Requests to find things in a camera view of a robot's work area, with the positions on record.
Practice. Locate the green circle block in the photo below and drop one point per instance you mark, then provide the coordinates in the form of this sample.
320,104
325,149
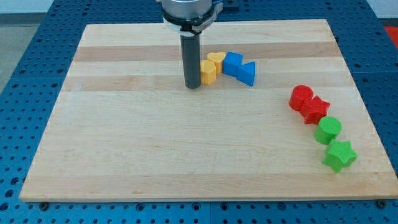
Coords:
328,128

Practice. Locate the blue cube block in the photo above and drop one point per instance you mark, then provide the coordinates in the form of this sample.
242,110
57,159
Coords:
231,63

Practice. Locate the red circle block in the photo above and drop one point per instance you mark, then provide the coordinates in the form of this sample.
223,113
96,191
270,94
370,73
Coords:
300,94

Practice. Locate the yellow heart block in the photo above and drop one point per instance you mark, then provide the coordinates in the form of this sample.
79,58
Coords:
217,58

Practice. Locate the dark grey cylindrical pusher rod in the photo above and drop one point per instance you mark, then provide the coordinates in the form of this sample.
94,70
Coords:
190,47

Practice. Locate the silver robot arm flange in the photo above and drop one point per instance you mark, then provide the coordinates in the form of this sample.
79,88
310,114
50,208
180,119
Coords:
190,17

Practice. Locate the light wooden board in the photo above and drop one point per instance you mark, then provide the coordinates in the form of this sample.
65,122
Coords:
125,128

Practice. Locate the yellow hexagon block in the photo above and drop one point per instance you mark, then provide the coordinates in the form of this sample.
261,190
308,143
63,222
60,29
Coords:
208,72

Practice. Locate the green star block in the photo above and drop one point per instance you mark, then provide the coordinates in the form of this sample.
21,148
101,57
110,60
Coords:
339,155

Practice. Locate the blue triangle block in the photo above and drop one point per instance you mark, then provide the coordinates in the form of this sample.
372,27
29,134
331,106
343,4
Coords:
246,73

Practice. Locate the red star block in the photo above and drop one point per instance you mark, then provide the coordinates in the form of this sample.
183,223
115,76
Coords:
314,110

